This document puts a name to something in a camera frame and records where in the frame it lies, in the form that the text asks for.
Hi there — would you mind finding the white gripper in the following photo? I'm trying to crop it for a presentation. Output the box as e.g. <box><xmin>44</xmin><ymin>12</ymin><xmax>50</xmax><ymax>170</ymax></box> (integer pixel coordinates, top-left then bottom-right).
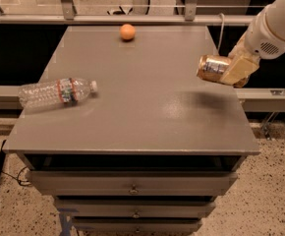
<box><xmin>220</xmin><ymin>5</ymin><xmax>285</xmax><ymax>86</ymax></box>

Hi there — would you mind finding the orange soda can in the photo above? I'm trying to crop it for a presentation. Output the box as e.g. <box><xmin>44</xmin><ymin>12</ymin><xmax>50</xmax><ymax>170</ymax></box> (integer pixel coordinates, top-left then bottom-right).
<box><xmin>197</xmin><ymin>55</ymin><xmax>231</xmax><ymax>83</ymax></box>

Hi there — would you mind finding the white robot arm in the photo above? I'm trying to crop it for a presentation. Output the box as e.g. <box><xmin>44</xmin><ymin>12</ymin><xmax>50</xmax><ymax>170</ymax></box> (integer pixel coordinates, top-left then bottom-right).
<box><xmin>220</xmin><ymin>0</ymin><xmax>285</xmax><ymax>85</ymax></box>

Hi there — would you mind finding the orange fruit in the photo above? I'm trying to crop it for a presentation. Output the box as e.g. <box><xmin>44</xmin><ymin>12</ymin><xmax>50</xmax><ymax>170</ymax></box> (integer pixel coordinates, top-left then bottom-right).
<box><xmin>120</xmin><ymin>24</ymin><xmax>136</xmax><ymax>40</ymax></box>

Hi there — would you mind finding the grey drawer cabinet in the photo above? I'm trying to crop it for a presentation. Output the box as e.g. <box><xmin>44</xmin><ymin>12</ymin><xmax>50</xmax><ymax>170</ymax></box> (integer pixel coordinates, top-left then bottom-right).
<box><xmin>2</xmin><ymin>25</ymin><xmax>260</xmax><ymax>235</ymax></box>

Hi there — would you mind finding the clear plastic water bottle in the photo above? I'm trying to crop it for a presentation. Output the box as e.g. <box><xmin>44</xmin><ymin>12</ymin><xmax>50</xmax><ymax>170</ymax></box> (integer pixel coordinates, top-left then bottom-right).
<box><xmin>18</xmin><ymin>78</ymin><xmax>98</xmax><ymax>108</ymax></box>

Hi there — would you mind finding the top grey drawer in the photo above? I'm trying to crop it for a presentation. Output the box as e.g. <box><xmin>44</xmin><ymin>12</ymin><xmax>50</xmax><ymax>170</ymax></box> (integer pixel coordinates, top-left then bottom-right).
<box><xmin>27</xmin><ymin>171</ymin><xmax>238</xmax><ymax>196</ymax></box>

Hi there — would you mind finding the grey drawer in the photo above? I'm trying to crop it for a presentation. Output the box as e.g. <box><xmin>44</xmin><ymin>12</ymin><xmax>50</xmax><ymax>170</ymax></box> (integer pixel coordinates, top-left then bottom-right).
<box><xmin>72</xmin><ymin>217</ymin><xmax>202</xmax><ymax>233</ymax></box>
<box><xmin>27</xmin><ymin>171</ymin><xmax>238</xmax><ymax>196</ymax></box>
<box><xmin>55</xmin><ymin>200</ymin><xmax>215</xmax><ymax>218</ymax></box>

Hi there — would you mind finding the middle grey drawer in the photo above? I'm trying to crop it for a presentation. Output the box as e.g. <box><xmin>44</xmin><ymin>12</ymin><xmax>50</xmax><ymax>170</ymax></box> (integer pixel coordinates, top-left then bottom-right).
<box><xmin>55</xmin><ymin>200</ymin><xmax>215</xmax><ymax>218</ymax></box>

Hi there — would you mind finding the bottom grey drawer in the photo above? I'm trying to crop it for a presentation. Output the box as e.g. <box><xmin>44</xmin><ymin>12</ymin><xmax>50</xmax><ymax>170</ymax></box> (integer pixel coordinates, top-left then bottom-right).
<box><xmin>72</xmin><ymin>217</ymin><xmax>202</xmax><ymax>233</ymax></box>

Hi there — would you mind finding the white hanging cable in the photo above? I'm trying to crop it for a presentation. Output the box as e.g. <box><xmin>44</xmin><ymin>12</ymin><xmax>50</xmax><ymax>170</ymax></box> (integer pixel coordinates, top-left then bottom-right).
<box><xmin>216</xmin><ymin>13</ymin><xmax>226</xmax><ymax>52</ymax></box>

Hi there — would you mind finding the metal bracket on rail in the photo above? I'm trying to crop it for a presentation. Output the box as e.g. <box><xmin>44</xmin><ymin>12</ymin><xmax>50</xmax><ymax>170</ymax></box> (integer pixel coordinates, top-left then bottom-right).
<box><xmin>261</xmin><ymin>88</ymin><xmax>285</xmax><ymax>141</ymax></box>

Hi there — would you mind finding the metal railing frame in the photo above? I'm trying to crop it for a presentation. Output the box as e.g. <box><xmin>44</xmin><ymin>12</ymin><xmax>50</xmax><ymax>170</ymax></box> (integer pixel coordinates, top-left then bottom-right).
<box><xmin>0</xmin><ymin>0</ymin><xmax>252</xmax><ymax>26</ymax></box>

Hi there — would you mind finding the black floor cable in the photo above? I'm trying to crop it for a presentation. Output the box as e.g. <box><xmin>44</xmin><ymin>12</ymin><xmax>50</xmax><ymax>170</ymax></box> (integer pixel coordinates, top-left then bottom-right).
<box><xmin>0</xmin><ymin>156</ymin><xmax>32</xmax><ymax>187</ymax></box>

